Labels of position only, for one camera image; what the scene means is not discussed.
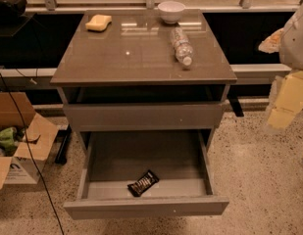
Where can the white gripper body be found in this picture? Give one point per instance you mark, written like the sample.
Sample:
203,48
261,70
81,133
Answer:
295,42

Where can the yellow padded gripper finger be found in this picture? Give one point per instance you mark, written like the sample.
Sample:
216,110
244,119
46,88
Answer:
271,43
285,100

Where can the black chocolate bar wrapper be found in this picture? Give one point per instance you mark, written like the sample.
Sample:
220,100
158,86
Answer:
148,179

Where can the closed grey top drawer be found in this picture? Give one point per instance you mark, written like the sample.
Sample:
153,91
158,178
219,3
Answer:
126,117

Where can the grey drawer cabinet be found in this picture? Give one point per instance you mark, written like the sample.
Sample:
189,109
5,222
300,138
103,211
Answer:
133,62

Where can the open grey middle drawer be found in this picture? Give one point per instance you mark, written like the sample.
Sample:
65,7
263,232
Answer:
116,159

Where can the clear plastic water bottle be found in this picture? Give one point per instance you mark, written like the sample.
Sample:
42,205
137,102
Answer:
182,47

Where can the white bowl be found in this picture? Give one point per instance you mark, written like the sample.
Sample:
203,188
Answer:
171,11

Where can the yellow sponge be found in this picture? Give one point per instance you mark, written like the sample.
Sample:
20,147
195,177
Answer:
98,23

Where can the black object on shelf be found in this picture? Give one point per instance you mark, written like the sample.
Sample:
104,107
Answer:
11,9

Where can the open cardboard box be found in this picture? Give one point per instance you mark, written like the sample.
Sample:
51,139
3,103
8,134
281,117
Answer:
26,139

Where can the green packets in box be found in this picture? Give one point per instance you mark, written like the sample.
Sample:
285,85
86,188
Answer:
10,138

